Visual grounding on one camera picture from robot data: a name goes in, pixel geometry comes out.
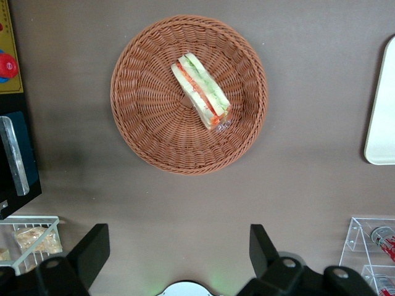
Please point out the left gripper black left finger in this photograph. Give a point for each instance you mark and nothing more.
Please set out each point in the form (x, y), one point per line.
(92, 249)

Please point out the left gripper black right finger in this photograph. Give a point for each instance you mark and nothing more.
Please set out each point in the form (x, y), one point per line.
(262, 246)

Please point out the triangle sandwich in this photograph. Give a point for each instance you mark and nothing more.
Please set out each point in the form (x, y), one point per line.
(199, 87)

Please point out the round brown wicker basket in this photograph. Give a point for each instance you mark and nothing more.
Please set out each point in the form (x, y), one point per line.
(148, 123)

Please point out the beige plastic tray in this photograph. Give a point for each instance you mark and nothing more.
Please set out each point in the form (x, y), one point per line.
(384, 117)

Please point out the clear bag of crackers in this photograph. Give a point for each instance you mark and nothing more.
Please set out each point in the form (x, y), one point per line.
(37, 240)
(3, 255)

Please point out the clear acrylic bottle rack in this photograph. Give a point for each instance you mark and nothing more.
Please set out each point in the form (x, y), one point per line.
(355, 243)

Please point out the steel food pan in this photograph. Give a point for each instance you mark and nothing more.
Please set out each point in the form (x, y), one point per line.
(15, 160)

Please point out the red cola bottle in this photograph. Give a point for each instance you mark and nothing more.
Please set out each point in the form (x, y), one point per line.
(385, 285)
(384, 239)

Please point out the red emergency stop button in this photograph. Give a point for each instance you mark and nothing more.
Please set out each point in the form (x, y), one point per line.
(6, 66)

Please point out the yellow control box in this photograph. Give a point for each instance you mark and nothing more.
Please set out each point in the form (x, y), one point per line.
(12, 37)

